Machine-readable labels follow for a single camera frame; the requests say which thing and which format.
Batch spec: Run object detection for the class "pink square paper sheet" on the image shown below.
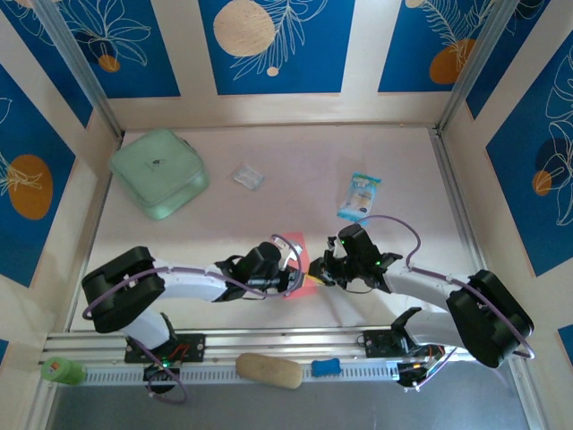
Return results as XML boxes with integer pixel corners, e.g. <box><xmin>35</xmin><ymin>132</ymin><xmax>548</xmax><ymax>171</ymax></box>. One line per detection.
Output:
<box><xmin>284</xmin><ymin>231</ymin><xmax>317</xmax><ymax>300</ymax></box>

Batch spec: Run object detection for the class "blue snack packet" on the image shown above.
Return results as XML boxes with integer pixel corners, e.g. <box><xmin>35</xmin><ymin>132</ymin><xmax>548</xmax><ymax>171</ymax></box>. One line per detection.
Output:
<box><xmin>336</xmin><ymin>172</ymin><xmax>383</xmax><ymax>224</ymax></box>

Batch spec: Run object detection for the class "blue bone-shaped sponge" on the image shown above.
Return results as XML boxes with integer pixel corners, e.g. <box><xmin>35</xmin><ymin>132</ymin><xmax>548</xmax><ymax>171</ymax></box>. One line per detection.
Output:
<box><xmin>311</xmin><ymin>357</ymin><xmax>341</xmax><ymax>378</ymax></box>

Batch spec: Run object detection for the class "small clear plastic packet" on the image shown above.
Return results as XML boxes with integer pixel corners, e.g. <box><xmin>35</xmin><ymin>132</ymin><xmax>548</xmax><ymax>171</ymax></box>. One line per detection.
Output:
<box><xmin>231</xmin><ymin>163</ymin><xmax>266</xmax><ymax>193</ymax></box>

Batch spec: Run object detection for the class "black controller board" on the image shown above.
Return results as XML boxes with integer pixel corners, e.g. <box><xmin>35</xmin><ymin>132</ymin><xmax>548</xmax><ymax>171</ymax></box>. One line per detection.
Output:
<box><xmin>396</xmin><ymin>361</ymin><xmax>433</xmax><ymax>390</ymax></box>
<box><xmin>142</xmin><ymin>361</ymin><xmax>183</xmax><ymax>395</ymax></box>

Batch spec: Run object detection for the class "mint green zip pouch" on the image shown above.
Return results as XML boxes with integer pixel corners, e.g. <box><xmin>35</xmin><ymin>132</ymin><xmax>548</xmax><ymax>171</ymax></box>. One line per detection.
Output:
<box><xmin>109</xmin><ymin>128</ymin><xmax>210</xmax><ymax>221</ymax></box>

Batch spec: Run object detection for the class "green bottle with orange cap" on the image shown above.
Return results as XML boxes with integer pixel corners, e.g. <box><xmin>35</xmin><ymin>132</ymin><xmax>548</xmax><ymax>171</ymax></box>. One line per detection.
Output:
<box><xmin>39</xmin><ymin>356</ymin><xmax>89</xmax><ymax>386</ymax></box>

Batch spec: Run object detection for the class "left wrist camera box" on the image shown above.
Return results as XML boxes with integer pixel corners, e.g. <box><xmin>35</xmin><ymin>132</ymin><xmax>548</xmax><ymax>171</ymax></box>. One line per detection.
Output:
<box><xmin>273</xmin><ymin>239</ymin><xmax>305</xmax><ymax>271</ymax></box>

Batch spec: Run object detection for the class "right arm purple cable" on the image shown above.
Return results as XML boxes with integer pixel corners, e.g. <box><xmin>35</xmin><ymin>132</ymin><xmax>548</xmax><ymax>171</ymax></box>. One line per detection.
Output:
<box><xmin>357</xmin><ymin>214</ymin><xmax>537</xmax><ymax>393</ymax></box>

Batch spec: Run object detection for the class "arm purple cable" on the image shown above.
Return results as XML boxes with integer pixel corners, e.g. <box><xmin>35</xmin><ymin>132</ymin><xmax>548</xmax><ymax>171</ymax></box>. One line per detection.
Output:
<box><xmin>357</xmin><ymin>214</ymin><xmax>537</xmax><ymax>393</ymax></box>
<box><xmin>82</xmin><ymin>232</ymin><xmax>310</xmax><ymax>404</ymax></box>

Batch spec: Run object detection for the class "aluminium mounting rail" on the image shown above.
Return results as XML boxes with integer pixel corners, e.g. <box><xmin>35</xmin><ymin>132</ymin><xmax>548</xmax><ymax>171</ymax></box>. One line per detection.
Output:
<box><xmin>42</xmin><ymin>322</ymin><xmax>534</xmax><ymax>362</ymax></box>

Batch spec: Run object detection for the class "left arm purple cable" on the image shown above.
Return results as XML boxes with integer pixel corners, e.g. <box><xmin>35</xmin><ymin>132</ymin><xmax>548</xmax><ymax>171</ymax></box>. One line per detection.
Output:
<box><xmin>82</xmin><ymin>232</ymin><xmax>310</xmax><ymax>404</ymax></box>

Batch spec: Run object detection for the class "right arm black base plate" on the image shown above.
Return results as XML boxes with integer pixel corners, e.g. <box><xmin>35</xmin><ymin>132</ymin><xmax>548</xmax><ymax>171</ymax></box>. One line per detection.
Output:
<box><xmin>363</xmin><ymin>329</ymin><xmax>444</xmax><ymax>359</ymax></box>

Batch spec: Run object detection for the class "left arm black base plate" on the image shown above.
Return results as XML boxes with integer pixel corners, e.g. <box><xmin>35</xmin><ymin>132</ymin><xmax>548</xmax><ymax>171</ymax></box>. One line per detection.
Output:
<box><xmin>124</xmin><ymin>333</ymin><xmax>207</xmax><ymax>364</ymax></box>

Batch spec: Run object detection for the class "slotted grey cable duct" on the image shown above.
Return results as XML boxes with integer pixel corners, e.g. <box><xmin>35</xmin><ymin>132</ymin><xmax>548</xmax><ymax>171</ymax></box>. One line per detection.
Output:
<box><xmin>82</xmin><ymin>361</ymin><xmax>399</xmax><ymax>386</ymax></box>

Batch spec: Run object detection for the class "aluminium side rail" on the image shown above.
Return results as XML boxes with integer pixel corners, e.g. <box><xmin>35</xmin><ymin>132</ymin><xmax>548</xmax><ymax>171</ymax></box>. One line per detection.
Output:
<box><xmin>428</xmin><ymin>127</ymin><xmax>487</xmax><ymax>275</ymax></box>

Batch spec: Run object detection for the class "aluminium frame post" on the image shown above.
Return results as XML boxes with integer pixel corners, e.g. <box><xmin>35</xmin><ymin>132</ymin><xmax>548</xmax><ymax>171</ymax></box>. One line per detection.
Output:
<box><xmin>33</xmin><ymin>0</ymin><xmax>124</xmax><ymax>140</ymax></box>
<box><xmin>436</xmin><ymin>0</ymin><xmax>514</xmax><ymax>135</ymax></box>

